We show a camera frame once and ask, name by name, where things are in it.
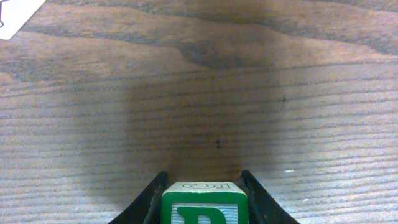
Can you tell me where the green R block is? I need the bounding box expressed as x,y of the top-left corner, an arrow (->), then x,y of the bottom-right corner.
160,182 -> 249,224

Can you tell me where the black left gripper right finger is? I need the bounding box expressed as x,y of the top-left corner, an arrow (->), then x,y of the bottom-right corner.
239,170 -> 299,224

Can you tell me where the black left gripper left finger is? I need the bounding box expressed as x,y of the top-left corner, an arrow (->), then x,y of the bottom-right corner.
109,171 -> 170,224

